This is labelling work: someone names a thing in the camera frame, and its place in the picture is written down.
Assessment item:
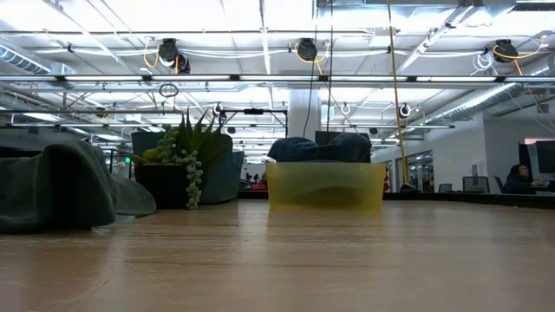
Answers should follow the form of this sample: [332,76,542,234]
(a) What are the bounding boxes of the blue denim cap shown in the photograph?
[267,132,373,165]

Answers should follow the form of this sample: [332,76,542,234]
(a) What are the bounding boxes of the dark green cap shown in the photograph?
[0,138,158,235]

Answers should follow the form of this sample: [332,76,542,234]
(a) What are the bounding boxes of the yellow translucent plastic bin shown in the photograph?
[265,161,388,213]

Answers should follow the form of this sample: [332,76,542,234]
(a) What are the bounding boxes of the black computer monitor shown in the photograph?
[314,130,343,145]
[535,140,555,175]

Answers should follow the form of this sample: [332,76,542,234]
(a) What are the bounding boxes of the long ceiling light strip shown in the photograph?
[0,74,555,84]

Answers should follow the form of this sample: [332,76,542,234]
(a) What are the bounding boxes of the potted succulent plant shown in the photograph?
[129,107,223,211]

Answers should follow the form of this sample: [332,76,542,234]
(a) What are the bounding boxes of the person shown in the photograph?
[502,163,550,195]

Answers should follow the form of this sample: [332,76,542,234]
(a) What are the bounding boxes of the black metal gantry frame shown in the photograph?
[219,107,290,140]

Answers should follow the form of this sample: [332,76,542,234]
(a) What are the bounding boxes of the black hanging cable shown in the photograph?
[324,0,335,133]

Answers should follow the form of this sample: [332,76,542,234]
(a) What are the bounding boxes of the black ceiling cable reel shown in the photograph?
[296,37,319,62]
[157,37,192,75]
[493,38,514,64]

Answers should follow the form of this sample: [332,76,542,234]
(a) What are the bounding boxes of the yellow hanging cable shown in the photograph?
[387,0,411,187]

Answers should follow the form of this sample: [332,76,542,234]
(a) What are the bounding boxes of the silver spiral air duct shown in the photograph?
[422,54,555,127]
[0,42,78,88]

